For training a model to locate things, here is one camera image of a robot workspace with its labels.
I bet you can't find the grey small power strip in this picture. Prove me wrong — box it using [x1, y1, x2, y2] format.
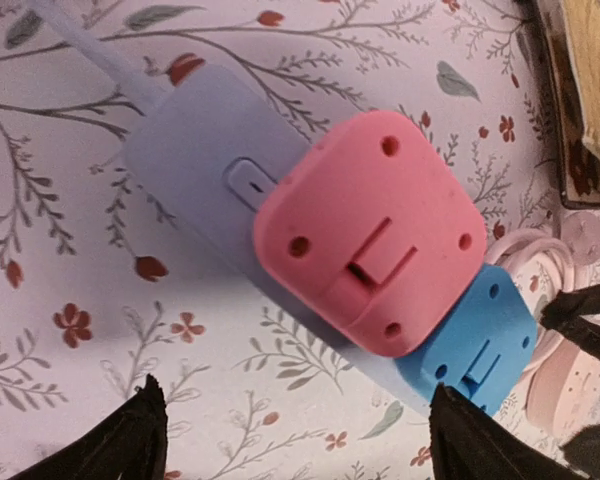
[123, 64, 429, 416]

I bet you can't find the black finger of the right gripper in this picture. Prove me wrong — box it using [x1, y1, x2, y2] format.
[540, 284, 600, 361]
[562, 424, 600, 479]

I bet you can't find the cyan adapter plug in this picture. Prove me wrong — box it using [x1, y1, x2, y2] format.
[395, 264, 537, 416]

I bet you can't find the pink adapter plug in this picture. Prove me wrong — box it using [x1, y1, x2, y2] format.
[253, 110, 487, 358]

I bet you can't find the woven bamboo tray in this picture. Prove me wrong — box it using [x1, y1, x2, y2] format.
[561, 1, 600, 159]

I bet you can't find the pink socket power cord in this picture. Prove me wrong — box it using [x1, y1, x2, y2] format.
[484, 209, 600, 391]

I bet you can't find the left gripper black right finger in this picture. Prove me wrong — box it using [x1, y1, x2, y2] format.
[429, 383, 580, 480]

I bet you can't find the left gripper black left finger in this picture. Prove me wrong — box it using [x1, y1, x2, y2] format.
[13, 374, 168, 480]

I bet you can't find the square floral plate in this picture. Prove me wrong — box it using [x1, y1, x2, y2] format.
[519, 1, 600, 210]

